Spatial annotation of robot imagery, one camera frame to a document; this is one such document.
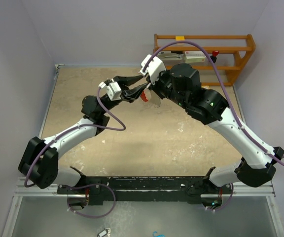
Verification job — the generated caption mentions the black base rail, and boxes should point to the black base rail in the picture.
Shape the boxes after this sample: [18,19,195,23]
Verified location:
[57,176,232,206]

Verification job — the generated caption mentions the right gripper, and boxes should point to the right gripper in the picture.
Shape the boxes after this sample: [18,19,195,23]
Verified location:
[146,68,188,109]

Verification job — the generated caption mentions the yellow block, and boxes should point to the yellow block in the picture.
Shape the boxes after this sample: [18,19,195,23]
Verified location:
[175,36,185,41]

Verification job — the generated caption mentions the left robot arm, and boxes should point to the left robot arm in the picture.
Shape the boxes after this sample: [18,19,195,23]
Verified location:
[18,76,149,194]

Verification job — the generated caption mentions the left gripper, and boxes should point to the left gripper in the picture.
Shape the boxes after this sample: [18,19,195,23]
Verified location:
[100,76,149,115]

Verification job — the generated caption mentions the red black stamp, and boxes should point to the red black stamp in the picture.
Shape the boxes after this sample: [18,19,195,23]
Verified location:
[210,51,219,63]

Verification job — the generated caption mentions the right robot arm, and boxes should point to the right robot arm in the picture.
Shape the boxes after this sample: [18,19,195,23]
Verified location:
[147,63,284,193]

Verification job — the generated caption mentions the wooden shelf rack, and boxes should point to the wooden shelf rack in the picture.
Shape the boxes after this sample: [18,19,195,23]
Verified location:
[153,34,256,86]

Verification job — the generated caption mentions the white cardboard box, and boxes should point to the white cardboard box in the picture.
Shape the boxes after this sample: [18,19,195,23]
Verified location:
[184,51,206,63]

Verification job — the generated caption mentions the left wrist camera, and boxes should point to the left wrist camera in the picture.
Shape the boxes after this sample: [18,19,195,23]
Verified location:
[99,79,122,101]

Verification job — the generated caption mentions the white stapler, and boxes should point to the white stapler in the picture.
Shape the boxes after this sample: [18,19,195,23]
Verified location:
[157,51,183,61]

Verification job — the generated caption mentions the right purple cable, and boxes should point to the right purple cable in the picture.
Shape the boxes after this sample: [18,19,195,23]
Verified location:
[143,41,284,213]

